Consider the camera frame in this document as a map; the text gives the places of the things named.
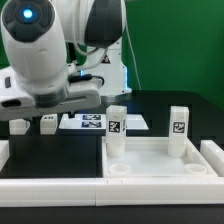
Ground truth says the white right fence piece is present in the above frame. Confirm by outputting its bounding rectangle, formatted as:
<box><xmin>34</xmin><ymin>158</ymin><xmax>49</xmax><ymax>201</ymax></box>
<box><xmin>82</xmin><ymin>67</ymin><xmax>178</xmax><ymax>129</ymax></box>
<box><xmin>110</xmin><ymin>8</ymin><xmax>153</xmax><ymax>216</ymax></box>
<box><xmin>200</xmin><ymin>140</ymin><xmax>224</xmax><ymax>177</ymax></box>

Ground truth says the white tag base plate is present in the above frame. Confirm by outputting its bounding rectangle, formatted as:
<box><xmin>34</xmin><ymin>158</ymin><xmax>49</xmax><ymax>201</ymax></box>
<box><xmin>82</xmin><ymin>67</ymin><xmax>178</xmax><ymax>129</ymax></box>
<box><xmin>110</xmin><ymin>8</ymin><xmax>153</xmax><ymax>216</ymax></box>
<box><xmin>59</xmin><ymin>114</ymin><xmax>148</xmax><ymax>130</ymax></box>

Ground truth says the white fence piece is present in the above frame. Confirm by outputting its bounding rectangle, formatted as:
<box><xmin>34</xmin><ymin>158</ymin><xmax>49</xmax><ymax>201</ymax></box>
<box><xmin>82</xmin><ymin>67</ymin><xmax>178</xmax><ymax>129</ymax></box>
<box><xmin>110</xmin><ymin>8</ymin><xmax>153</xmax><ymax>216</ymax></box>
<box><xmin>0</xmin><ymin>140</ymin><xmax>10</xmax><ymax>171</ymax></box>
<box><xmin>200</xmin><ymin>140</ymin><xmax>224</xmax><ymax>177</ymax></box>

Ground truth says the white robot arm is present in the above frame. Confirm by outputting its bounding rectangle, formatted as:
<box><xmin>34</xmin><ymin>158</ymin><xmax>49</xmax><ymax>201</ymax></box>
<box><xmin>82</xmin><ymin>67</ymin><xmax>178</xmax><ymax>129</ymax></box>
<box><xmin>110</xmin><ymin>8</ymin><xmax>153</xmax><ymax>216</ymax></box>
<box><xmin>0</xmin><ymin>0</ymin><xmax>131</xmax><ymax>121</ymax></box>

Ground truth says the white square tabletop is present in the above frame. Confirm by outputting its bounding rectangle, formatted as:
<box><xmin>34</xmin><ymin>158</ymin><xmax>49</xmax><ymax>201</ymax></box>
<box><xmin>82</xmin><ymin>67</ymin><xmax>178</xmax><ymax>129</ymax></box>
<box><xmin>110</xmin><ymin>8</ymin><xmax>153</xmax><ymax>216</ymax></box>
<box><xmin>102</xmin><ymin>137</ymin><xmax>218</xmax><ymax>178</ymax></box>

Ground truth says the white left fence piece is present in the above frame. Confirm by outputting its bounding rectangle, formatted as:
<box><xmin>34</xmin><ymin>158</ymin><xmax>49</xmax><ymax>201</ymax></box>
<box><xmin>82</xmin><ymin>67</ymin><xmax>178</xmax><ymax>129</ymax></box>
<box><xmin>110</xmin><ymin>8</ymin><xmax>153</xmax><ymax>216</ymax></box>
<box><xmin>0</xmin><ymin>140</ymin><xmax>10</xmax><ymax>171</ymax></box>

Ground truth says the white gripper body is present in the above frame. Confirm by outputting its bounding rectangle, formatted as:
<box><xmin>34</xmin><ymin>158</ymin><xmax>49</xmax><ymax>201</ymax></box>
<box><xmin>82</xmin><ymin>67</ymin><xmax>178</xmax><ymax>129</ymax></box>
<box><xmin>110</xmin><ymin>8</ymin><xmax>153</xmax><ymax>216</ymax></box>
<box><xmin>0</xmin><ymin>67</ymin><xmax>102</xmax><ymax>121</ymax></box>

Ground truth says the white front fence bar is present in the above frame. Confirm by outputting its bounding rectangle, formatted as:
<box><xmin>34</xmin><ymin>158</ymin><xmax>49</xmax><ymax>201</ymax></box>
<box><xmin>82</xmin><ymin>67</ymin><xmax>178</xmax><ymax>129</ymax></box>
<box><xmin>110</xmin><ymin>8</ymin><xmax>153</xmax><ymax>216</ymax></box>
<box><xmin>0</xmin><ymin>177</ymin><xmax>224</xmax><ymax>207</ymax></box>

